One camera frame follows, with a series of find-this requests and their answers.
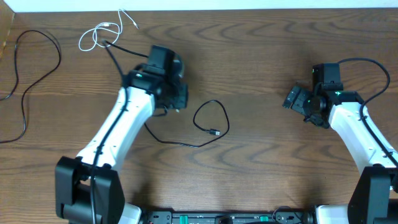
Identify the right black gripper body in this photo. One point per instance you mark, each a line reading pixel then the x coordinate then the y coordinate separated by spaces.
pixel 303 102

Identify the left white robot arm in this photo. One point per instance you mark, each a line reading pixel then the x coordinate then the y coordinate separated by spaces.
pixel 87 187

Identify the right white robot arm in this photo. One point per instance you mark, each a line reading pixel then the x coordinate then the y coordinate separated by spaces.
pixel 329 105

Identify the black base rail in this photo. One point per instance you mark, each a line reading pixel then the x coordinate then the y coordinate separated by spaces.
pixel 281 215

